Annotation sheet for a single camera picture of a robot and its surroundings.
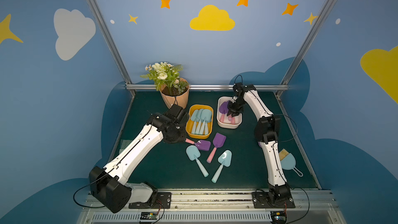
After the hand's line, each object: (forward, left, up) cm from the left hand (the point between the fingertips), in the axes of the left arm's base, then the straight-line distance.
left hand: (182, 136), depth 77 cm
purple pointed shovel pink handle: (+32, -25, -17) cm, 44 cm away
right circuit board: (-31, -48, -21) cm, 61 cm away
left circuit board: (-32, +14, -19) cm, 40 cm away
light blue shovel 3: (+24, -13, -16) cm, 32 cm away
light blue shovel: (+24, -8, -16) cm, 30 cm away
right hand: (+24, -29, -12) cm, 40 cm away
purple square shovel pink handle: (+7, -21, -19) cm, 29 cm away
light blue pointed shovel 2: (-4, -24, -18) cm, 30 cm away
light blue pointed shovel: (+24, -4, -17) cm, 29 cm away
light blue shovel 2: (-2, -5, -17) cm, 18 cm away
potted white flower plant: (+36, +9, -3) cm, 38 cm away
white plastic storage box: (+22, -25, -18) cm, 38 cm away
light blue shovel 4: (+15, -10, -16) cm, 24 cm away
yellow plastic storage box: (+19, -2, -16) cm, 25 cm away
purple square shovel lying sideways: (+4, -10, -18) cm, 21 cm away
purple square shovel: (+22, -32, -17) cm, 42 cm away
